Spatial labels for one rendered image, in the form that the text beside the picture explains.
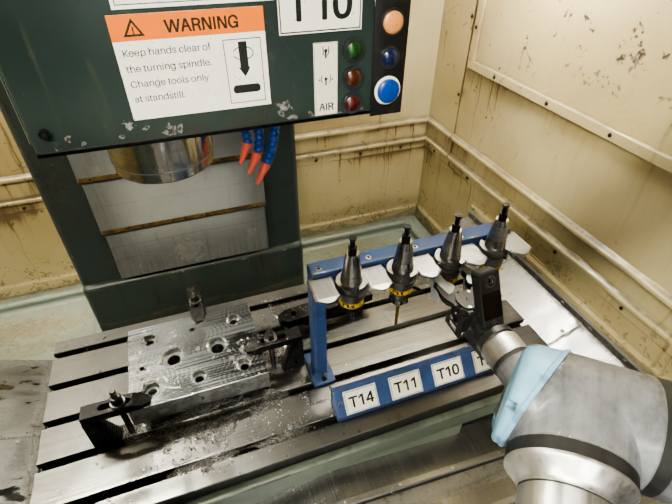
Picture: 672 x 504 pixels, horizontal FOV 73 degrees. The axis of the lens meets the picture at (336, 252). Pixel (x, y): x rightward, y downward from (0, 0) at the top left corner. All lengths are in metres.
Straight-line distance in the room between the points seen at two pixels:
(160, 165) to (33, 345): 1.28
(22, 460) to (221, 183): 0.90
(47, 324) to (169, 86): 1.51
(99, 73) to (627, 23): 1.07
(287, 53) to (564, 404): 0.47
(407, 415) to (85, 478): 0.67
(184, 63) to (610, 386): 0.54
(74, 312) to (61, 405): 0.76
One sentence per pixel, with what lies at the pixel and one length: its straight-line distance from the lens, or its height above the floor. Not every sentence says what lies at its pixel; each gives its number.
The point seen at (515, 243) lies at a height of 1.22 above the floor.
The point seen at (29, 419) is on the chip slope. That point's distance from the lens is 1.61.
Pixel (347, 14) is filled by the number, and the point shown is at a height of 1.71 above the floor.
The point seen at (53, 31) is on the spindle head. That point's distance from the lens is 0.55.
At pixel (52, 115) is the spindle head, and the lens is 0.57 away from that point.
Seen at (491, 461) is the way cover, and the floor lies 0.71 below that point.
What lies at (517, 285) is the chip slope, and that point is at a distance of 1.57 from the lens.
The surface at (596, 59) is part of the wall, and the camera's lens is 1.32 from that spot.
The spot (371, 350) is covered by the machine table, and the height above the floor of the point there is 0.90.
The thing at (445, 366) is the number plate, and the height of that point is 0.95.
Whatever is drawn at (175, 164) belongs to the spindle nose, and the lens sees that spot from 0.73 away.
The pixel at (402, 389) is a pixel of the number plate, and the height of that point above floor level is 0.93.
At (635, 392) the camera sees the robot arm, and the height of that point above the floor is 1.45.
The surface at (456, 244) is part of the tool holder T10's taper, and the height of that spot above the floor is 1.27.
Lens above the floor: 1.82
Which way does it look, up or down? 39 degrees down
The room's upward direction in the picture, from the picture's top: straight up
